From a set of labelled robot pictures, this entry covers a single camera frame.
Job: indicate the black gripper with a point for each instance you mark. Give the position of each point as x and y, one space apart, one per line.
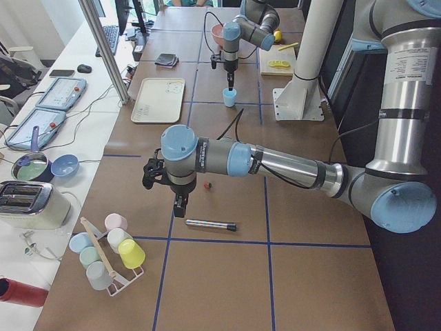
182 189
229 65

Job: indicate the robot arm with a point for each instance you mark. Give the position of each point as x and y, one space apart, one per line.
255 24
390 189

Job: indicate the light blue plastic cup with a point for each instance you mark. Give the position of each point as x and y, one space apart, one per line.
229 97

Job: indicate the yellow upturned cup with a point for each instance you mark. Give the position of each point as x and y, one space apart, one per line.
131 254

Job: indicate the pink upturned cup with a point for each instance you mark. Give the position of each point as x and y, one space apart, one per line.
115 220

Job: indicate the cream upturned cup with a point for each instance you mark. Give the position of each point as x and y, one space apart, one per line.
115 237

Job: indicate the green upturned cup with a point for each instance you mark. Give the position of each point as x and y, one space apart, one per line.
88 256

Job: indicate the blue upturned cup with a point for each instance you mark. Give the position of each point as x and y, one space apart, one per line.
80 242

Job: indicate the grey upturned cup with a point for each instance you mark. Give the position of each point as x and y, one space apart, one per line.
98 276

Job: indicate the bamboo cutting board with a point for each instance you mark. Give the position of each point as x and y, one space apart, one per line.
285 55

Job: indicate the pink bowl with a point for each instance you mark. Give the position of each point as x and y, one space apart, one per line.
217 34

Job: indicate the lemon slices row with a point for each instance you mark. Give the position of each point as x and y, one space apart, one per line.
278 64

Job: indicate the steel muddler black tip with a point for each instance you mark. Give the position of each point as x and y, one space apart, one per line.
210 224

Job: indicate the yellow-green plastic knife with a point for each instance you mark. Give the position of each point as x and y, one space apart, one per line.
284 47

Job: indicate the whole lemon bottom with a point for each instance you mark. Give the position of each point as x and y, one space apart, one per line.
278 36

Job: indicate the grey folded cloth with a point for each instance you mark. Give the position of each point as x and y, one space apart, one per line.
166 60

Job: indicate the cream bear serving tray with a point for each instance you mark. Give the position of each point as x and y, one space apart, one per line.
159 101

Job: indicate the black monitor stand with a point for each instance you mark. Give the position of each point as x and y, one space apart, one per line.
139 26

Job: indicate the blue bowl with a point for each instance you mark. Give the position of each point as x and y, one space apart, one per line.
65 166

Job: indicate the black keyboard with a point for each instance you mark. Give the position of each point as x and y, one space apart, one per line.
112 36

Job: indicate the black computer mouse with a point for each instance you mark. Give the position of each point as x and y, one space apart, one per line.
83 68

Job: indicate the cream toaster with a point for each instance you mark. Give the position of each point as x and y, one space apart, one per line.
33 205

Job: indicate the near teach pendant tablet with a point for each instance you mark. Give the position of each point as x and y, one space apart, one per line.
49 122

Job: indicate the teach pendant tablet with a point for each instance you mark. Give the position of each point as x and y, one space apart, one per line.
49 122
62 93

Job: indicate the far teach pendant tablet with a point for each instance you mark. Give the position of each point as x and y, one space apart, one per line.
62 93

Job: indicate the black smartphone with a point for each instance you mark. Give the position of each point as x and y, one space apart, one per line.
62 73

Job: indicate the red cylinder bottle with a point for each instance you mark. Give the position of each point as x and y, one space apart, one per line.
22 293

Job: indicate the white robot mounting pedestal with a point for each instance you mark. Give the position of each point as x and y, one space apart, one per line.
299 100

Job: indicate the white wire cup rack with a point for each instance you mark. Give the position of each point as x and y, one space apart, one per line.
122 278

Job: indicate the saucepan with purple handle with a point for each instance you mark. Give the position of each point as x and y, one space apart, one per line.
33 166

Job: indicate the aluminium frame post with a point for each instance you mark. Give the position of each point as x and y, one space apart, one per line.
94 23

